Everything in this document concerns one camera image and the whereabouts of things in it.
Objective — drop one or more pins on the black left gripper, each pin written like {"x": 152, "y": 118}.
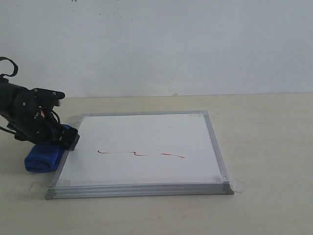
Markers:
{"x": 32, "y": 119}

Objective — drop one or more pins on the blue cloth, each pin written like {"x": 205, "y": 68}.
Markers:
{"x": 45, "y": 155}

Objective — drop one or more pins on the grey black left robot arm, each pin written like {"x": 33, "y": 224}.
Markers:
{"x": 8, "y": 93}

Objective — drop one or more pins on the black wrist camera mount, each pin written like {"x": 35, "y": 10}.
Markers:
{"x": 47, "y": 98}

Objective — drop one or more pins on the white board aluminium frame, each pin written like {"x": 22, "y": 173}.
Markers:
{"x": 142, "y": 154}

